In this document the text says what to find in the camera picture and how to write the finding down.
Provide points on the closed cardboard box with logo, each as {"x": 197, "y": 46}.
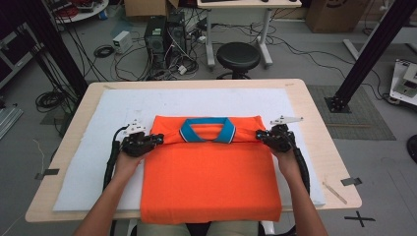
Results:
{"x": 337, "y": 16}

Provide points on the dark metal shelf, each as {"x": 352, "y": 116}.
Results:
{"x": 16, "y": 59}

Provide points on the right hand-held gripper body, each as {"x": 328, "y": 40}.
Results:
{"x": 280, "y": 137}

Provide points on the black round base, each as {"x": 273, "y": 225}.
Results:
{"x": 413, "y": 149}

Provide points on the person's khaki trousers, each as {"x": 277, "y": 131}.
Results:
{"x": 157, "y": 229}

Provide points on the thin wooden stick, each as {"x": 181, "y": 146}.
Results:
{"x": 334, "y": 192}

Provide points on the grey tape strip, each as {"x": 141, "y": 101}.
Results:
{"x": 351, "y": 181}
{"x": 47, "y": 173}

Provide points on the orange polo shirt blue collar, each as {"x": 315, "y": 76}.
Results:
{"x": 209, "y": 183}

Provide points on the grey floor mat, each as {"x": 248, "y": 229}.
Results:
{"x": 354, "y": 114}

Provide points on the white power supply box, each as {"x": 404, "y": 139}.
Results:
{"x": 122, "y": 41}

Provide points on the light wooden table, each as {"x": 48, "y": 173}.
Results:
{"x": 314, "y": 108}

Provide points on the white foam mat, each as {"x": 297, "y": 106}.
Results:
{"x": 98, "y": 131}

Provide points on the black computer tower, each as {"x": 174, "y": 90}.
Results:
{"x": 155, "y": 42}
{"x": 177, "y": 36}

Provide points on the open cardboard box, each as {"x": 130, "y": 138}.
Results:
{"x": 147, "y": 7}

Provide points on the black metal frame post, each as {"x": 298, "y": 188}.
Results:
{"x": 370, "y": 52}
{"x": 55, "y": 46}

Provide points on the white power strip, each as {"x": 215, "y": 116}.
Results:
{"x": 182, "y": 70}

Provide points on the person's right hand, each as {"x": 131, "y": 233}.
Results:
{"x": 288, "y": 164}

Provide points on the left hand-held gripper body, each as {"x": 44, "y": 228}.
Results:
{"x": 137, "y": 144}

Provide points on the person's left hand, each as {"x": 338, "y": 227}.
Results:
{"x": 128, "y": 165}

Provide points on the white round table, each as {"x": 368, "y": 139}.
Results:
{"x": 88, "y": 14}

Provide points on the black round stool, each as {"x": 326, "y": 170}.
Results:
{"x": 238, "y": 56}

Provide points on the white flat device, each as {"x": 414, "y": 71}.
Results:
{"x": 405, "y": 82}

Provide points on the aluminium rails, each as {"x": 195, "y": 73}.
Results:
{"x": 10, "y": 123}

